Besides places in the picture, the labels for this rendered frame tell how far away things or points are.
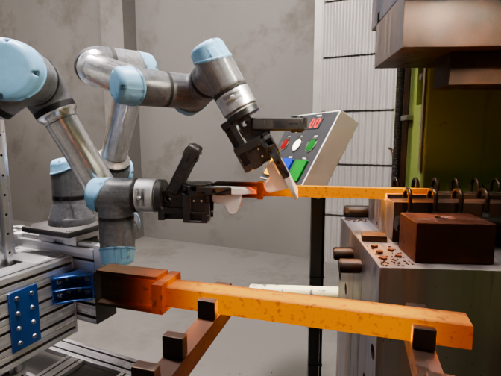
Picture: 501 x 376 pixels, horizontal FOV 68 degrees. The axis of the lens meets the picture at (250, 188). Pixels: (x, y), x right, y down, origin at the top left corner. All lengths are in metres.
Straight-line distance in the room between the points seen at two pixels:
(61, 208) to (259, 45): 2.72
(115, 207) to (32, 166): 4.88
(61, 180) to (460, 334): 1.23
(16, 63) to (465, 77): 0.83
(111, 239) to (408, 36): 0.70
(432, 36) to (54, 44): 4.91
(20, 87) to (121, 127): 0.51
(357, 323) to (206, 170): 3.55
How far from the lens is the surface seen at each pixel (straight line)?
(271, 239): 3.70
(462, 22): 0.80
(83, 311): 1.43
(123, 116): 1.27
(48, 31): 5.48
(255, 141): 0.75
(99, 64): 0.99
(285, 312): 0.40
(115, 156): 1.36
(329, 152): 1.21
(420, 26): 0.78
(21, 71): 0.84
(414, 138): 1.09
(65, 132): 0.98
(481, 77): 0.84
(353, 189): 0.79
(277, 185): 0.76
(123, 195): 0.83
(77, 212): 1.39
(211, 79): 0.78
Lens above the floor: 1.11
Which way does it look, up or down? 7 degrees down
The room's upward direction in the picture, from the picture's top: straight up
